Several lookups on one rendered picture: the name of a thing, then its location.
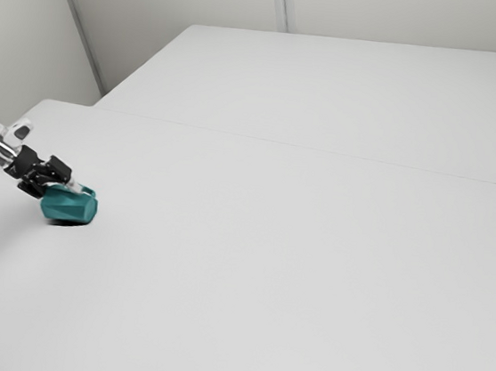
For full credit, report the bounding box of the teal faceted mug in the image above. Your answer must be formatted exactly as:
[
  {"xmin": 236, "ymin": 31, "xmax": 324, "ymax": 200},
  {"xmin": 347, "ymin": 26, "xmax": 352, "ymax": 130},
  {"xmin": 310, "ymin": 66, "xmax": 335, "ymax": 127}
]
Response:
[{"xmin": 38, "ymin": 180, "xmax": 101, "ymax": 226}]

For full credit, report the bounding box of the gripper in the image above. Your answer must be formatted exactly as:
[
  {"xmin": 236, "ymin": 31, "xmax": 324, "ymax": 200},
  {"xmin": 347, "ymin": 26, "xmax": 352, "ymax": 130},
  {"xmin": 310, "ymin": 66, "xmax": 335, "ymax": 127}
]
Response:
[{"xmin": 1, "ymin": 143, "xmax": 86, "ymax": 203}]

